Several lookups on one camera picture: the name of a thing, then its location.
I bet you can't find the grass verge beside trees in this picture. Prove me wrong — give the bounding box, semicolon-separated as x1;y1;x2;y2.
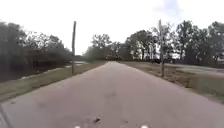
0;60;108;103

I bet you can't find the row of tall trees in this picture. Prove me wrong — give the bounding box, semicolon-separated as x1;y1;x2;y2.
83;19;224;66

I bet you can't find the pole with sign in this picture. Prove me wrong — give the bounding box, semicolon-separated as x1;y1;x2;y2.
157;19;166;78

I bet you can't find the grass verge with bare patches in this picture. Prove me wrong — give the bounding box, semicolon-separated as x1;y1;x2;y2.
117;60;224;105

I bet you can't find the grey asphalt path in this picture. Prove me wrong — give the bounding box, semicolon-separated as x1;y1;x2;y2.
0;60;224;128

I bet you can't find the dark pole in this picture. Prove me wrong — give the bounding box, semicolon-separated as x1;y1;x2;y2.
70;20;78;76

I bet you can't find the dense dark tree line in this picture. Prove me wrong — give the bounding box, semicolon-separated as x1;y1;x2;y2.
0;21;75;83

